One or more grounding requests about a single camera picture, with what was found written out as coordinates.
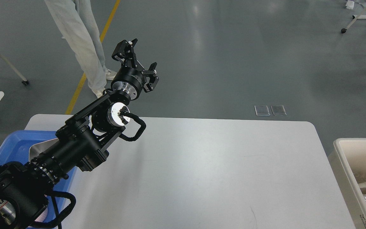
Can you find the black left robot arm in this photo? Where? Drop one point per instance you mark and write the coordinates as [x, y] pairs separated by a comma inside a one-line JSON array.
[[27, 195]]

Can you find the stainless steel square tray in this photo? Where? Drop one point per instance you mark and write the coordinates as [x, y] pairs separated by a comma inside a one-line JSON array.
[[38, 148]]

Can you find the blue plastic tray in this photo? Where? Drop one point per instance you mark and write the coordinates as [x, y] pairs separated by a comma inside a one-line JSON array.
[[16, 147]]

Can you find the white plastic bin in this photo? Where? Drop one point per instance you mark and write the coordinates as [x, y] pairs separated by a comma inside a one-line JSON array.
[[348, 163]]

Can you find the person in grey trousers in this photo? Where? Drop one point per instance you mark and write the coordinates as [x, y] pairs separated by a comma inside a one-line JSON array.
[[75, 21]]

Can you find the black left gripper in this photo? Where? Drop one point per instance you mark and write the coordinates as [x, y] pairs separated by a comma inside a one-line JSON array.
[[131, 77]]

